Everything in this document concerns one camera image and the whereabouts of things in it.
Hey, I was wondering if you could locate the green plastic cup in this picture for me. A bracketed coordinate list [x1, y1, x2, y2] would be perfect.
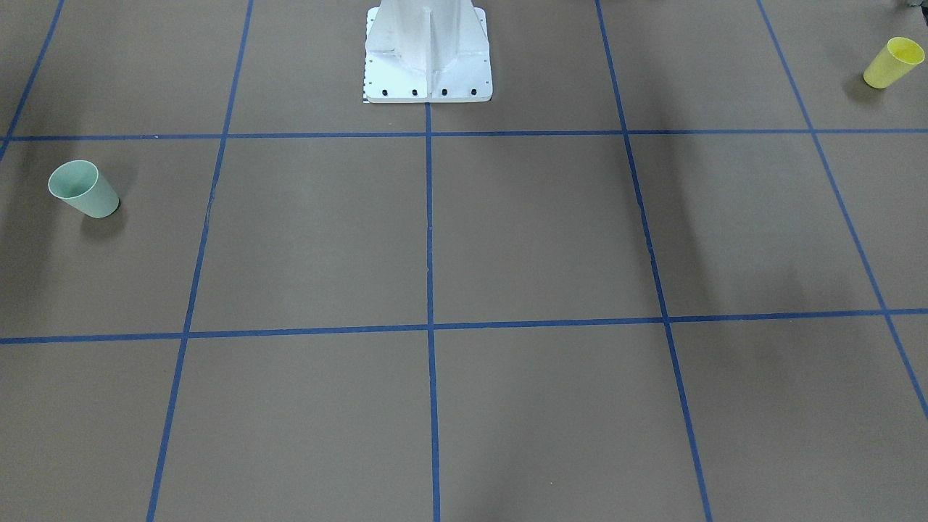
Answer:
[47, 159, 120, 219]

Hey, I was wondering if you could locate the yellow plastic cup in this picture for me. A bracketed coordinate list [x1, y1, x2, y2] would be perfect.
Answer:
[863, 36, 926, 89]

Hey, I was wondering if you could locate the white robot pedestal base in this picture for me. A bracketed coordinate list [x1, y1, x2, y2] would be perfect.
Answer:
[362, 1, 494, 104]

